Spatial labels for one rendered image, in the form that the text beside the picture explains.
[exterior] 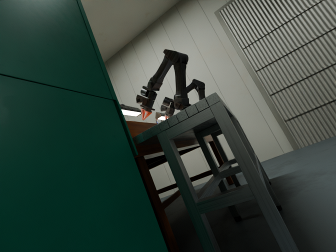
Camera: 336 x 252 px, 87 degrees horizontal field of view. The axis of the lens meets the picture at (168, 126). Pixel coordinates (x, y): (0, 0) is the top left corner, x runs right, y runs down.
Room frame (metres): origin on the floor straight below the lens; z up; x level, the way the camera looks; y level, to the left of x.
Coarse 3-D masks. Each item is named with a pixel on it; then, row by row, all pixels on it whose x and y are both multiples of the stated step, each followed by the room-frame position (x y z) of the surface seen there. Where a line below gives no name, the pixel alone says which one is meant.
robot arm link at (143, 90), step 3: (150, 81) 1.04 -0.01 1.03; (147, 84) 1.06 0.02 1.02; (150, 84) 1.04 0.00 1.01; (144, 87) 1.12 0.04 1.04; (147, 87) 1.07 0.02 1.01; (150, 87) 1.06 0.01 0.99; (141, 90) 1.14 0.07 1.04; (144, 90) 1.12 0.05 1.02; (153, 90) 1.09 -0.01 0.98; (156, 90) 1.11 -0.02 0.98; (141, 93) 1.15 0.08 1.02; (144, 93) 1.12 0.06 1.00
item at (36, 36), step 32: (0, 0) 0.39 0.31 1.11; (32, 0) 0.48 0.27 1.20; (64, 0) 0.63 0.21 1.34; (0, 32) 0.37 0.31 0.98; (32, 32) 0.45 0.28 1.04; (64, 32) 0.57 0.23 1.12; (0, 64) 0.36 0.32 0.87; (32, 64) 0.43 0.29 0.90; (64, 64) 0.53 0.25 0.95; (96, 64) 0.68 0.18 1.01
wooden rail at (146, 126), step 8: (136, 128) 0.86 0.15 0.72; (144, 128) 0.92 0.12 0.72; (208, 136) 2.18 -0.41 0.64; (152, 144) 0.94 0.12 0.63; (176, 144) 1.22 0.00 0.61; (184, 144) 1.36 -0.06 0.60; (192, 144) 1.53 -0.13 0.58; (144, 152) 0.85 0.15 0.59; (152, 152) 0.91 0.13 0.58; (160, 152) 1.03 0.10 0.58
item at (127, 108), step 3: (120, 105) 1.32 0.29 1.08; (123, 105) 1.37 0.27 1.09; (126, 105) 1.42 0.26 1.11; (123, 108) 1.32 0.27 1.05; (126, 108) 1.35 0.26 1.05; (129, 108) 1.39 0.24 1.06; (132, 108) 1.44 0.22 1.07; (135, 108) 1.50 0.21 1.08; (138, 108) 1.57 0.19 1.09; (135, 111) 1.47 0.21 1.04; (138, 111) 1.51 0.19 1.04; (138, 114) 1.57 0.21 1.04
